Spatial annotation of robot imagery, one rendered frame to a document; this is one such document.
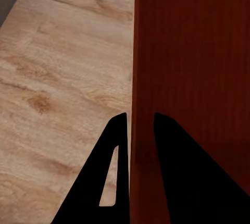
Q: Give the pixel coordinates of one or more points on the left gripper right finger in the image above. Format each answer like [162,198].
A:
[198,190]

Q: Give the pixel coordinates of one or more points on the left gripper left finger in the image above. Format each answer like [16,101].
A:
[81,205]

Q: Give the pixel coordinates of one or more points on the storage box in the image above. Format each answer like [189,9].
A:
[191,62]

